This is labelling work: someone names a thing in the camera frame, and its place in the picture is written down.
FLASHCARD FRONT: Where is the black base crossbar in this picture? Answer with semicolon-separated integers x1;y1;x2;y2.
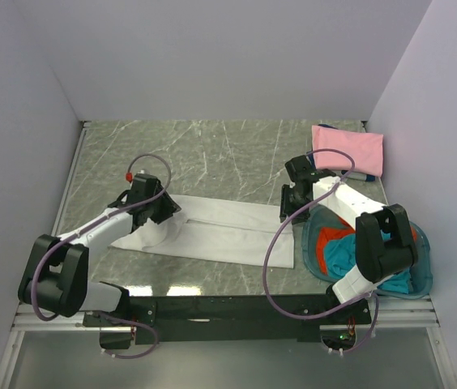
83;294;372;350

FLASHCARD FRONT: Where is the pink folded t-shirt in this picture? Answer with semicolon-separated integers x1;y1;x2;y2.
312;125;383;177

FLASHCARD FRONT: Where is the blue white folded t-shirt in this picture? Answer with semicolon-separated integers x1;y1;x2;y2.
308;123;376;182

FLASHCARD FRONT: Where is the teal t-shirt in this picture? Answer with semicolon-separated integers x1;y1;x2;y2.
322;233;412;294

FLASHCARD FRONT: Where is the orange t-shirt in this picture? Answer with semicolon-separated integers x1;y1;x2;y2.
314;216;416;275

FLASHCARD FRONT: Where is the translucent blue laundry basket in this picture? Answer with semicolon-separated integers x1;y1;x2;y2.
301;206;433;300

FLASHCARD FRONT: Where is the aluminium rail frame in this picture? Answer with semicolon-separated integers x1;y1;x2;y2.
0;120;92;389

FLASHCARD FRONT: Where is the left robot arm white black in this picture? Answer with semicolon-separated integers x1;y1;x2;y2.
18;173;181;326

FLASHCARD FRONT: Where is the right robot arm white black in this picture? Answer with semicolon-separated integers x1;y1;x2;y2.
280;156;418;323

